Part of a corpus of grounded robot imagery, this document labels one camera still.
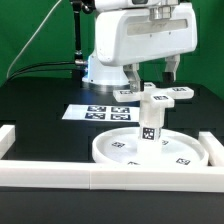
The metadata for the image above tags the black cable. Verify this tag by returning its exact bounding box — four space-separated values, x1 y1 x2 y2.
5 61 78 83

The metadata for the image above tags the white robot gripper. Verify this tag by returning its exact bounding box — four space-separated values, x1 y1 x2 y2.
95 4 197 92

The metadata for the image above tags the white round table top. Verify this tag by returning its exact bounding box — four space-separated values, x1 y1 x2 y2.
92 127 209 167

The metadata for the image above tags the white cross-shaped table base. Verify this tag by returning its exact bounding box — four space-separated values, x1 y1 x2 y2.
113 83 194 108

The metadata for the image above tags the black camera stand pole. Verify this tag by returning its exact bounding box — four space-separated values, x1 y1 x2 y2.
69 0 96 80

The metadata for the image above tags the white front fence bar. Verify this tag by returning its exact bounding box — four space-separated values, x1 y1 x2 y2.
0 160 224 193

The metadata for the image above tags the white right fence bar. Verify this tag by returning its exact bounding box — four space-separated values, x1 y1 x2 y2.
198 132 224 167

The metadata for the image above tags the white cable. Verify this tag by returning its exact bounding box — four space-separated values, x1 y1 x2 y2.
5 0 63 80

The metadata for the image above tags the white left fence bar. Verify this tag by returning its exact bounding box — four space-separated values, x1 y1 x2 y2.
0 125 15 160

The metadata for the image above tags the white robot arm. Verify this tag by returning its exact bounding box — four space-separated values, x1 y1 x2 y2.
82 0 197 92

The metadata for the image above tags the white fence bar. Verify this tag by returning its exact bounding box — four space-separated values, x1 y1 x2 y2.
198 132 224 167
0 160 224 193
0 125 15 160

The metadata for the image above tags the white marker sheet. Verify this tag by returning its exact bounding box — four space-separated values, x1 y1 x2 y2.
62 104 139 122

